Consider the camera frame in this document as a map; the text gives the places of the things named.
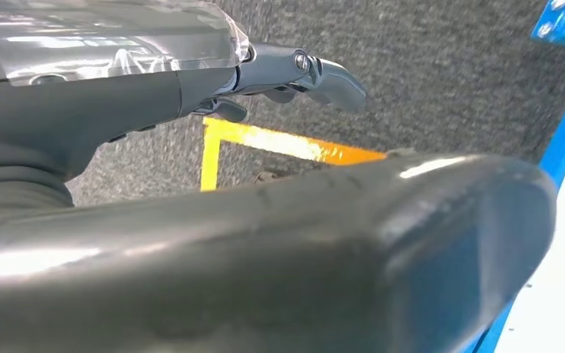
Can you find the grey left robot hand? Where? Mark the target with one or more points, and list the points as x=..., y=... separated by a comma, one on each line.
x=312, y=268

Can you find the yellow floor tape square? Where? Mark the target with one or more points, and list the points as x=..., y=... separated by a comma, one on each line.
x=209, y=161

